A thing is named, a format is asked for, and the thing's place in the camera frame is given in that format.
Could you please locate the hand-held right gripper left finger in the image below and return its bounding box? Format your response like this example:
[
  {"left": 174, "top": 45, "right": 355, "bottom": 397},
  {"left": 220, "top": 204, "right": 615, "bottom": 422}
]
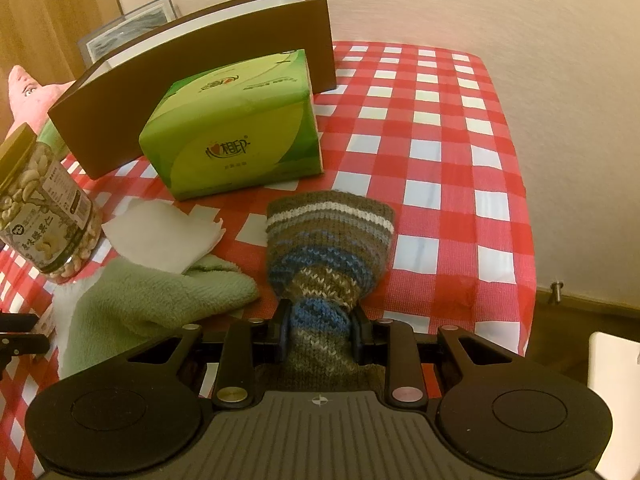
[{"left": 126, "top": 299, "right": 292, "bottom": 407}]

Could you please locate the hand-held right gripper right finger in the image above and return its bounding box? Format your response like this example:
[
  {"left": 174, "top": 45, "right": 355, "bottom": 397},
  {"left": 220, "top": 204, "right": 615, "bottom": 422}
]
[{"left": 349, "top": 306, "right": 517, "bottom": 405}]

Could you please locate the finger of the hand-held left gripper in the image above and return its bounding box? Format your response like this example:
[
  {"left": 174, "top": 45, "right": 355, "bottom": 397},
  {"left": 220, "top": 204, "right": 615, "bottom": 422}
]
[{"left": 0, "top": 312, "right": 51, "bottom": 367}]

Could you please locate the striped knitted hat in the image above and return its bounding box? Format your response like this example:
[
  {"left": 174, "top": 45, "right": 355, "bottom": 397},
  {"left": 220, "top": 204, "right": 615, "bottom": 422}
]
[{"left": 252, "top": 191, "right": 397, "bottom": 391}]

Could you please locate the brown box with white inside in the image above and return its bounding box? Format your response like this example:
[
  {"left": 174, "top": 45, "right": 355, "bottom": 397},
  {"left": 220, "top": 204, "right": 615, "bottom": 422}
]
[{"left": 47, "top": 0, "right": 337, "bottom": 180}]

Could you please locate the light green towel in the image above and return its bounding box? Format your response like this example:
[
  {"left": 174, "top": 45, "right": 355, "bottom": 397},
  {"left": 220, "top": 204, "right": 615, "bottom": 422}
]
[{"left": 59, "top": 255, "right": 260, "bottom": 378}]

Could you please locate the clear cashew nut jar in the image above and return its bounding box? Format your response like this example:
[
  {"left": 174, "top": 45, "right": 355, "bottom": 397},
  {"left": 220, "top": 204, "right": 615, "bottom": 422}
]
[{"left": 0, "top": 122, "right": 103, "bottom": 282}]

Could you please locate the green tissue pack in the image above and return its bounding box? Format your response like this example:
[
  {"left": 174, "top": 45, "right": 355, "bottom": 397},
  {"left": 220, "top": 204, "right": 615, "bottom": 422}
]
[{"left": 138, "top": 49, "right": 325, "bottom": 202}]

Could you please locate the red white checkered tablecloth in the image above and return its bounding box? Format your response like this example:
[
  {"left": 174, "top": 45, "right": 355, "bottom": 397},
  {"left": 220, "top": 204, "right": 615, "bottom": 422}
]
[{"left": 0, "top": 40, "right": 538, "bottom": 461}]

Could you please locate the small green packet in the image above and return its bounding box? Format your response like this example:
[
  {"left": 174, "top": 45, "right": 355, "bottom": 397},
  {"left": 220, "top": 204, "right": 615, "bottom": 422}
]
[{"left": 37, "top": 117, "right": 68, "bottom": 158}]

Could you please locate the pink starfish plush toy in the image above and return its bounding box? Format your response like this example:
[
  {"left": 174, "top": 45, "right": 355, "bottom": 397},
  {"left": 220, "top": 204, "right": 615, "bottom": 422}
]
[{"left": 6, "top": 65, "right": 76, "bottom": 128}]

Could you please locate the wooden door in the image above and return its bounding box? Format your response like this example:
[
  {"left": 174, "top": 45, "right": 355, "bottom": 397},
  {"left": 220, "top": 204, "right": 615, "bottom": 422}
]
[{"left": 0, "top": 0, "right": 123, "bottom": 141}]

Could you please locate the framed picture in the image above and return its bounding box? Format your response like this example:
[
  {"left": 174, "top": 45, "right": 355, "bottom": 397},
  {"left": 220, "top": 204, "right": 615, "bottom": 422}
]
[{"left": 77, "top": 0, "right": 181, "bottom": 68}]

